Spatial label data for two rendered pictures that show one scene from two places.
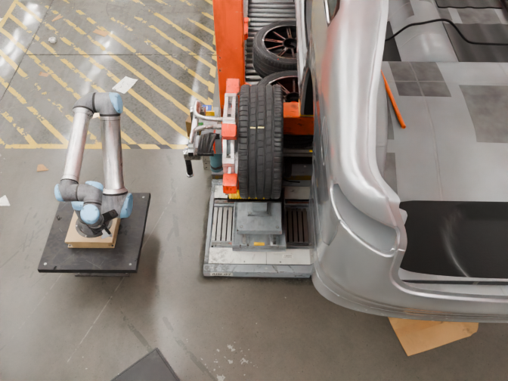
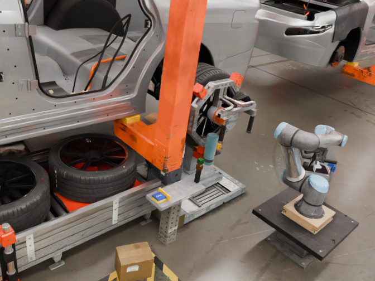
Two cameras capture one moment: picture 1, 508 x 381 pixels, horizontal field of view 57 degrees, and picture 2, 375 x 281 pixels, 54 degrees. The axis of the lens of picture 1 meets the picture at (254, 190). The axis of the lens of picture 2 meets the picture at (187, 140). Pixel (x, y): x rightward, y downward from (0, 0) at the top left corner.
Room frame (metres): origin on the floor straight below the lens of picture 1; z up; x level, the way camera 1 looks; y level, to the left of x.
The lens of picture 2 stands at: (4.07, 1.78, 2.03)
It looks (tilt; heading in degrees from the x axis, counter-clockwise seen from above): 29 degrees down; 222
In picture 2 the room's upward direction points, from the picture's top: 9 degrees clockwise
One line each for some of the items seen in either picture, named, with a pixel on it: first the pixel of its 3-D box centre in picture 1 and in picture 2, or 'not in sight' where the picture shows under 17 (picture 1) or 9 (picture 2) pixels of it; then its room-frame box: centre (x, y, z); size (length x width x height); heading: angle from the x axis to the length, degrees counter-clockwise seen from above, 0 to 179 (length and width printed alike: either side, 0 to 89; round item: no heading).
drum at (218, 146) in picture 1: (219, 141); (221, 116); (1.93, 0.20, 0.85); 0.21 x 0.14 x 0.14; 89
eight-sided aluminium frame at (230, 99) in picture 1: (231, 141); (215, 113); (1.93, 0.13, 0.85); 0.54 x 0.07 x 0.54; 179
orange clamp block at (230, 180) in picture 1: (230, 183); not in sight; (1.62, 0.13, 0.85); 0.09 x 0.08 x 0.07; 179
